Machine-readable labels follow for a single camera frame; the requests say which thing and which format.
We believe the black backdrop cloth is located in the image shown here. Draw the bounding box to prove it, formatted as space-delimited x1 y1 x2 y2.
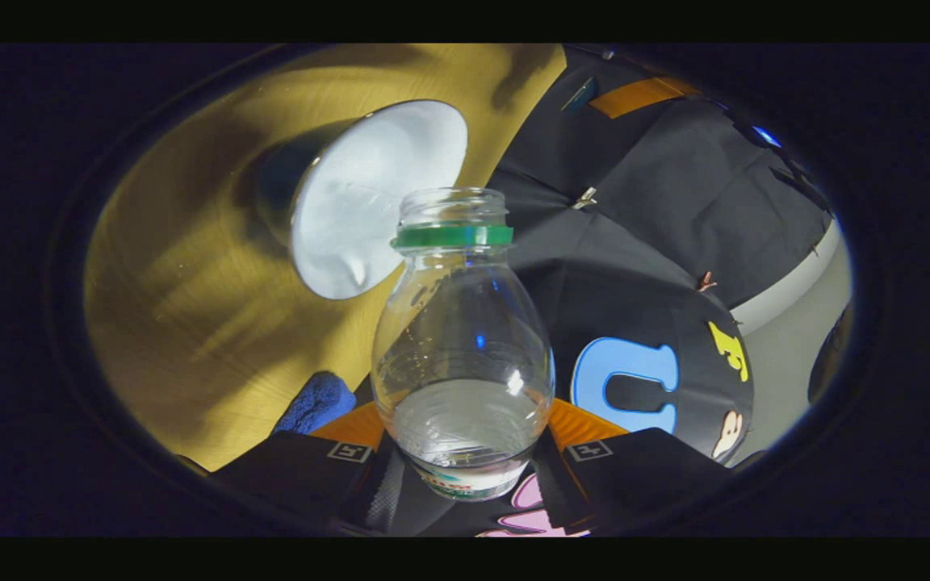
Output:
388 44 837 537

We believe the clear plastic water bottle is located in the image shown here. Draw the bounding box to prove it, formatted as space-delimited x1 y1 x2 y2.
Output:
371 187 556 503

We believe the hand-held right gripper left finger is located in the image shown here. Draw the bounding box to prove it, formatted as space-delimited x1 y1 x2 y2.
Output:
207 401 401 535

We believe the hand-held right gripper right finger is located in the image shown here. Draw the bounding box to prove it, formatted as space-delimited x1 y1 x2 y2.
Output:
531 398 736 533

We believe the blue towel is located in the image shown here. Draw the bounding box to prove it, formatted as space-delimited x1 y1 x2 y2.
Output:
271 371 358 437

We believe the white teacup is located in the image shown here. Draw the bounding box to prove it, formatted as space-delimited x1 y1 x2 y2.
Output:
253 99 469 301

